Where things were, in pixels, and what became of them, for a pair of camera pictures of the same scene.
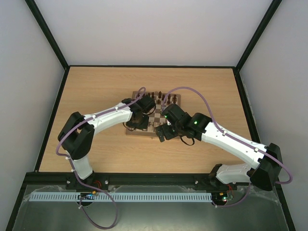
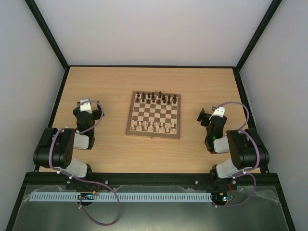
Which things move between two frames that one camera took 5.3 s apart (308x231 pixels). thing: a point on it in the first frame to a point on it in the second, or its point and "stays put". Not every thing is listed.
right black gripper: [163, 131] to [204, 118]
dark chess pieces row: [160, 96] stays put
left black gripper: [144, 125] to [98, 114]
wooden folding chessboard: [155, 119] stays put
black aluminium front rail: [99, 180] stays put
